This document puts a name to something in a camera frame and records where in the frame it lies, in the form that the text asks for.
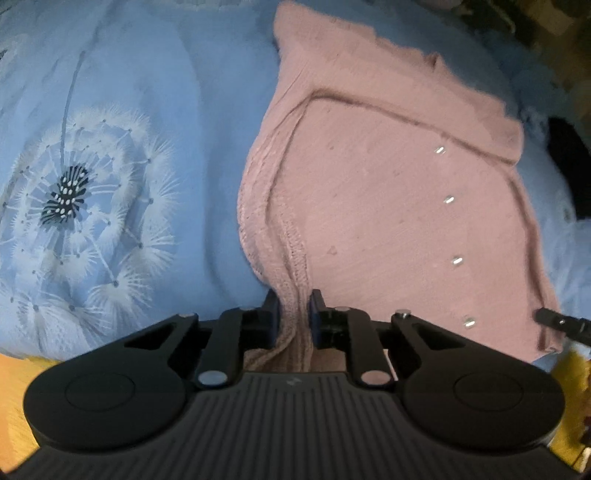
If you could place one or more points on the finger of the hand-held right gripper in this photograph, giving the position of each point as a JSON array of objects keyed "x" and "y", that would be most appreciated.
[{"x": 565, "y": 325}]

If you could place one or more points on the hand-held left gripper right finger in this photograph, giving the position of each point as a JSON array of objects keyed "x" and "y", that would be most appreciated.
[{"x": 316, "y": 318}]

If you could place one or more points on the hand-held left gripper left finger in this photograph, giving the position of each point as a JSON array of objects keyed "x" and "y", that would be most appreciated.
[{"x": 274, "y": 319}]

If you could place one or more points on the pink knitted cardigan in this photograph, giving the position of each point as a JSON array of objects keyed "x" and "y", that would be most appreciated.
[{"x": 383, "y": 198}]

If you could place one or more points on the black cloth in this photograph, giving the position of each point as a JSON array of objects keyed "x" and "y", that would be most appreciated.
[{"x": 570, "y": 161}]

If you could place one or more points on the blue dandelion bed sheet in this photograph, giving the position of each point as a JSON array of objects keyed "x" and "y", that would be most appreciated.
[{"x": 138, "y": 161}]

